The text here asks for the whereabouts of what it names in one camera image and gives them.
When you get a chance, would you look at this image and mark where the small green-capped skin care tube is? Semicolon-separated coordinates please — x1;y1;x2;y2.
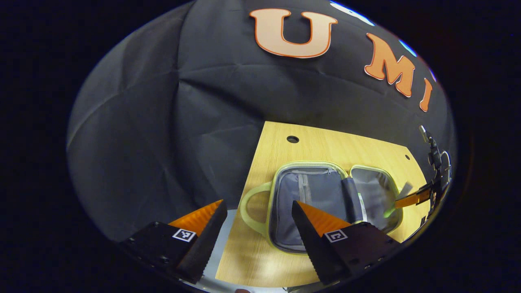
385;182;414;218

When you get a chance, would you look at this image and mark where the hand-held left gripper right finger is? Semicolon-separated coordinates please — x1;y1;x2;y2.
291;200;401;285

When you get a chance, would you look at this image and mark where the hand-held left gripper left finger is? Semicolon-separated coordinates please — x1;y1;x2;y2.
118;199;228;284

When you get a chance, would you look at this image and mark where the small cream suitcase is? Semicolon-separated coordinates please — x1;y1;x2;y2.
239;161;404;255

